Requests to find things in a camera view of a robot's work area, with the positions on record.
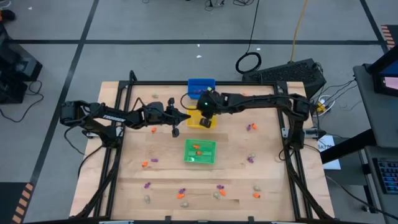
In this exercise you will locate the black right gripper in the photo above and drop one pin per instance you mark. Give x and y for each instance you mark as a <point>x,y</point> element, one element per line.
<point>222,102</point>

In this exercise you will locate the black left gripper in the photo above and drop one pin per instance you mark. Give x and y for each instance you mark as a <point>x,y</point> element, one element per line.
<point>155,115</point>

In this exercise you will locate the beige plastic skull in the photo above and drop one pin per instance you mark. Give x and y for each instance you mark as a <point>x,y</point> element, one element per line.
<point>256,188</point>
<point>252,155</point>
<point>147,199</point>
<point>216,195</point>
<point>154,96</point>
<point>184,204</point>

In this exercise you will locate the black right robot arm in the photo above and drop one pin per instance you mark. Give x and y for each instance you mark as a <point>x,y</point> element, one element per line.
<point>264,101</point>

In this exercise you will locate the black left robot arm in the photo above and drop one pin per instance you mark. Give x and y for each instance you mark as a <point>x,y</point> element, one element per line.
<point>105,116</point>

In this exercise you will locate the yellow plastic basket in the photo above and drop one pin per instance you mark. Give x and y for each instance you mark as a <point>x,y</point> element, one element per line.
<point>192,123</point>

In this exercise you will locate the blue plastic basket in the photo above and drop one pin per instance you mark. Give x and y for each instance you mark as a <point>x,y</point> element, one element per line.
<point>192,84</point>

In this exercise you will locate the green plastic basket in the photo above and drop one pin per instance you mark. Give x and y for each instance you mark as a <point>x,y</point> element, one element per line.
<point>211,143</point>

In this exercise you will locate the black equipment case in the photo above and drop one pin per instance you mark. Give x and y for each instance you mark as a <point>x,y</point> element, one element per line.
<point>280,73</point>

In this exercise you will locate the yellow plug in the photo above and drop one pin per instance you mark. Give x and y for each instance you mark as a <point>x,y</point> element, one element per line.
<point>318,108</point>

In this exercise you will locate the white paper sheet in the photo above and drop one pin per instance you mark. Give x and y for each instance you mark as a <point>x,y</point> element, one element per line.
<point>331,163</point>

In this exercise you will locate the black desk support beam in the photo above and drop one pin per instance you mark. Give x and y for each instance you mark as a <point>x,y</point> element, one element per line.
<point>348,146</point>

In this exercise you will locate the black equipment stack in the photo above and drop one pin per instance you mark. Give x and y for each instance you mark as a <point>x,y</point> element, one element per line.
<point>15,71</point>

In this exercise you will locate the grey desk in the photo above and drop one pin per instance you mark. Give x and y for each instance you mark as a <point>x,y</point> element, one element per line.
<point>373,118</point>
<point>382,208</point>

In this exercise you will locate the hazard-striped black floor mat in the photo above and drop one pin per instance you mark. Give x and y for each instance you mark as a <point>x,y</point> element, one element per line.
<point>390,35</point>
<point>14,202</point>

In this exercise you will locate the black computer monitor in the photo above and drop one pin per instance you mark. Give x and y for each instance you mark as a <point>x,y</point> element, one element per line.
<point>388,71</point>

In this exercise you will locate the black keyboard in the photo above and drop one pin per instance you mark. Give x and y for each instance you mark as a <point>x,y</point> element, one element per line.
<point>387,175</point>

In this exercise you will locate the person's foot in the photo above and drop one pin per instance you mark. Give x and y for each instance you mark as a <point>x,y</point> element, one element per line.
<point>7,15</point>

